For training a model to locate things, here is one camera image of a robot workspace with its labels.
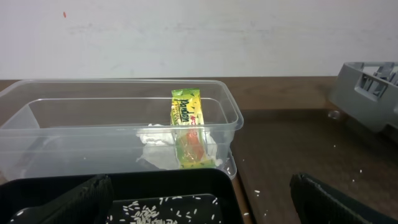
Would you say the clear plastic bin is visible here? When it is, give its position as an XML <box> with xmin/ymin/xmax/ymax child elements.
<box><xmin>1</xmin><ymin>79</ymin><xmax>243</xmax><ymax>180</ymax></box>

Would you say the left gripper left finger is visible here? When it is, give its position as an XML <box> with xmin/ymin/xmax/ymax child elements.
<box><xmin>9</xmin><ymin>175</ymin><xmax>114</xmax><ymax>224</ymax></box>

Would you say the black rectangular tray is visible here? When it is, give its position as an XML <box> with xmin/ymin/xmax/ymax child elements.
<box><xmin>1</xmin><ymin>169</ymin><xmax>243</xmax><ymax>223</ymax></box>

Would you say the grey dishwasher rack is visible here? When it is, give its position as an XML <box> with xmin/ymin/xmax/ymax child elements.
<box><xmin>329</xmin><ymin>62</ymin><xmax>397</xmax><ymax>133</ymax></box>

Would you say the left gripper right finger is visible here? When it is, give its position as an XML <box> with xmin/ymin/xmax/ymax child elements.
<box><xmin>289</xmin><ymin>173</ymin><xmax>397</xmax><ymax>224</ymax></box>

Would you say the yellow snack wrapper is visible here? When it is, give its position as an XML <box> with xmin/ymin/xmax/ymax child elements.
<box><xmin>170</xmin><ymin>88</ymin><xmax>216</xmax><ymax>169</ymax></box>

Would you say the brown serving tray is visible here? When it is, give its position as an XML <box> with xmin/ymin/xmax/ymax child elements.
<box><xmin>231</xmin><ymin>110</ymin><xmax>397</xmax><ymax>223</ymax></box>

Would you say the pile of rice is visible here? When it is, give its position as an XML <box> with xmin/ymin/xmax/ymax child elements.
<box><xmin>104</xmin><ymin>194</ymin><xmax>224</xmax><ymax>224</ymax></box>

